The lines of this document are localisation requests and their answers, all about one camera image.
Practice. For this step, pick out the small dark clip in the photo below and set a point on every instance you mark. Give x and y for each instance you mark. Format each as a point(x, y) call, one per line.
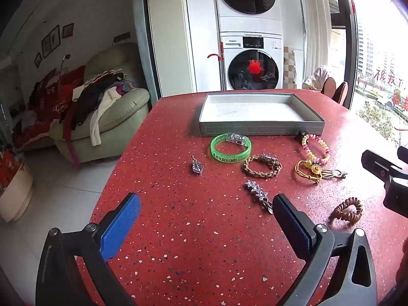
point(302, 133)

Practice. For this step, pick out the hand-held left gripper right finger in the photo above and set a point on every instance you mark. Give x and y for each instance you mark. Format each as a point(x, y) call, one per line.
point(302, 239)

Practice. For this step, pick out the grey jewelry tray box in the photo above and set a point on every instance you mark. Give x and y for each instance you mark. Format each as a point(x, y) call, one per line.
point(255, 129)

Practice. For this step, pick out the brown round chair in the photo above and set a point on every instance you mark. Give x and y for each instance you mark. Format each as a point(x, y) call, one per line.
point(341, 93)
point(328, 86)

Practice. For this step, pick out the large picture frame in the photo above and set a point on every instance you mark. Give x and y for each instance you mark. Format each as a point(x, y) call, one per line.
point(51, 41)

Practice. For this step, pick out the beige rabbit hair clip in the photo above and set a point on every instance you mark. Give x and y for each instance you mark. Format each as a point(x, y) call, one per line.
point(334, 174)

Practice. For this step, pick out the white washing machine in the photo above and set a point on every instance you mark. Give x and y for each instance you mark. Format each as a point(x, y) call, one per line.
point(251, 67)

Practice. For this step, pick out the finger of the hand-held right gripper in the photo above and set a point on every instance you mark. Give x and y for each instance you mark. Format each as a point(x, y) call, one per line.
point(377, 164)
point(403, 151)

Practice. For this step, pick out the small picture frame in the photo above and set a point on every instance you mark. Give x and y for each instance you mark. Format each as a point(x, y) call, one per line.
point(38, 59)

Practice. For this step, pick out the silver star hair clip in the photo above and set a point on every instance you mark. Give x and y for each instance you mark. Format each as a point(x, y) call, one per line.
point(259, 188)

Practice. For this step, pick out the white tall cabinet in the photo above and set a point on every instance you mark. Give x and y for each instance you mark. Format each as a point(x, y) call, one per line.
point(181, 38)

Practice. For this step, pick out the medium picture frame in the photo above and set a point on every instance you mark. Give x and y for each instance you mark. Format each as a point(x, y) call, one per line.
point(68, 30)

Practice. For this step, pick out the white cloth on chair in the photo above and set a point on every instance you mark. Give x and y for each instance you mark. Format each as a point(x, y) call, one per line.
point(317, 76)

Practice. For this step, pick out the pile of clothes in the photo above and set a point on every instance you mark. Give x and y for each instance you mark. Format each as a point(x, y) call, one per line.
point(86, 95)

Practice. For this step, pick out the small silver hair clip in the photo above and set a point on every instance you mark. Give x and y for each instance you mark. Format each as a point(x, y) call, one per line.
point(197, 167)

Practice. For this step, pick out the white round bin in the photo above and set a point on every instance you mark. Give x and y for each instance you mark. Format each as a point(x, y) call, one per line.
point(16, 194)

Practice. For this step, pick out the pale green sofa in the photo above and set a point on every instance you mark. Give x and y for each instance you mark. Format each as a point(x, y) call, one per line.
point(127, 108)

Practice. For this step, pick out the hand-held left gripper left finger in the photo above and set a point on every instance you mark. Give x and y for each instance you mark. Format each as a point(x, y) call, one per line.
point(121, 226)

